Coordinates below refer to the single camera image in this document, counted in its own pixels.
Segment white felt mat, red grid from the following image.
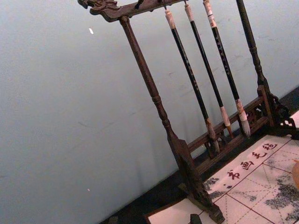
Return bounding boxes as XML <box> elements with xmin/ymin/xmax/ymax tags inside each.
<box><xmin>202</xmin><ymin>109</ymin><xmax>299</xmax><ymax>224</ymax></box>

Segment calligraphy brush with grey tip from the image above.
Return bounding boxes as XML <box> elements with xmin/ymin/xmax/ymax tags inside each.
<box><xmin>202</xmin><ymin>0</ymin><xmax>251</xmax><ymax>139</ymax></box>

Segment white sheet with dark border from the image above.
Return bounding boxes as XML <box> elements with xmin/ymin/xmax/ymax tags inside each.
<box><xmin>144</xmin><ymin>197</ymin><xmax>206</xmax><ymax>224</ymax></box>

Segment calligraphy brush with brown tip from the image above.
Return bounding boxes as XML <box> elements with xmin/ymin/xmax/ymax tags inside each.
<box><xmin>183</xmin><ymin>2</ymin><xmax>235</xmax><ymax>139</ymax></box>

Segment calligraphy brush with dark tip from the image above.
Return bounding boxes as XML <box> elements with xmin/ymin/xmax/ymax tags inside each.
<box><xmin>163</xmin><ymin>8</ymin><xmax>221</xmax><ymax>157</ymax></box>

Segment tan rounded object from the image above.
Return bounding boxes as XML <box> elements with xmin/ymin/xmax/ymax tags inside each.
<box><xmin>289</xmin><ymin>158</ymin><xmax>299</xmax><ymax>190</ymax></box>

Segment dark carved wooden brush rack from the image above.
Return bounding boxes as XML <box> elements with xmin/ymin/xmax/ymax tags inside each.
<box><xmin>78</xmin><ymin>0</ymin><xmax>299</xmax><ymax>224</ymax></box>

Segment small dark block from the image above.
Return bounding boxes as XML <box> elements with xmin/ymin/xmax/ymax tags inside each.
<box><xmin>188</xmin><ymin>213</ymin><xmax>202</xmax><ymax>224</ymax></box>

